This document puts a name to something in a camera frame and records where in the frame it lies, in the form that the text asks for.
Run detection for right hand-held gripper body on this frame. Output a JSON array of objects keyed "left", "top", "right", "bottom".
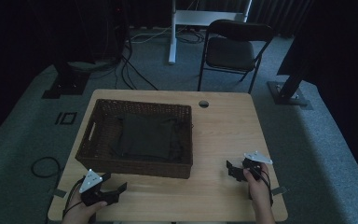
[{"left": 241, "top": 150, "right": 274, "bottom": 182}]

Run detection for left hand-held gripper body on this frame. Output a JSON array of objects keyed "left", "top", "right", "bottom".
[{"left": 78, "top": 168, "right": 117, "bottom": 207}]

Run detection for brown wicker basket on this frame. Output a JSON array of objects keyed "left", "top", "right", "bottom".
[{"left": 75, "top": 98, "right": 194, "bottom": 180}]

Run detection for dark garment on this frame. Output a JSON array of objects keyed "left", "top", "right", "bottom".
[{"left": 114, "top": 112, "right": 185, "bottom": 162}]

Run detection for person's right hand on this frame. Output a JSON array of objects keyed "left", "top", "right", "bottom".
[{"left": 242, "top": 161, "right": 272, "bottom": 203}]

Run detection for person's left hand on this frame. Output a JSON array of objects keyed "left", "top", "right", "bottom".
[{"left": 64, "top": 191, "right": 108, "bottom": 219}]

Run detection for grey tape piece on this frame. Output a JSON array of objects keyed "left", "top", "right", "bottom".
[
  {"left": 271, "top": 185, "right": 289, "bottom": 197},
  {"left": 53, "top": 188, "right": 68, "bottom": 199}
]

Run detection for black slanted stand with base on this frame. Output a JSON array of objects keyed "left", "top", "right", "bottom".
[{"left": 267, "top": 36, "right": 314, "bottom": 111}]

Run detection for black stand with square base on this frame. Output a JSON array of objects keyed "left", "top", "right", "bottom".
[{"left": 41, "top": 61, "right": 91, "bottom": 100}]

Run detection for black folding chair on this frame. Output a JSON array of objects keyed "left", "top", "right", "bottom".
[{"left": 197, "top": 19, "right": 275, "bottom": 95}]

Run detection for dark curtain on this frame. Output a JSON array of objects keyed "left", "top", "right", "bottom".
[{"left": 247, "top": 0, "right": 313, "bottom": 39}]

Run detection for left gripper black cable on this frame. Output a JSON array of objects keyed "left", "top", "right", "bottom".
[{"left": 62, "top": 177, "right": 87, "bottom": 220}]

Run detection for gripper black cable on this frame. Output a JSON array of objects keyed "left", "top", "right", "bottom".
[
  {"left": 62, "top": 177, "right": 87, "bottom": 220},
  {"left": 252, "top": 167, "right": 275, "bottom": 207}
]

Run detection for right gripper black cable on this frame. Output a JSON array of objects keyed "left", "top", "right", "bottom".
[{"left": 252, "top": 167, "right": 275, "bottom": 207}]

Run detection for black cable loop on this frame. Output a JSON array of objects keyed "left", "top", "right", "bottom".
[{"left": 30, "top": 156, "right": 62, "bottom": 179}]

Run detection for black floor cables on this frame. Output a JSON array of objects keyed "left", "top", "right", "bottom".
[{"left": 114, "top": 29, "right": 205, "bottom": 91}]

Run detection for white metal desk frame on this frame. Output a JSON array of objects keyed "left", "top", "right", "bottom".
[{"left": 167, "top": 0, "right": 254, "bottom": 65}]

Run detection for white floor cable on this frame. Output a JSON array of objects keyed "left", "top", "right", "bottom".
[{"left": 130, "top": 25, "right": 172, "bottom": 44}]

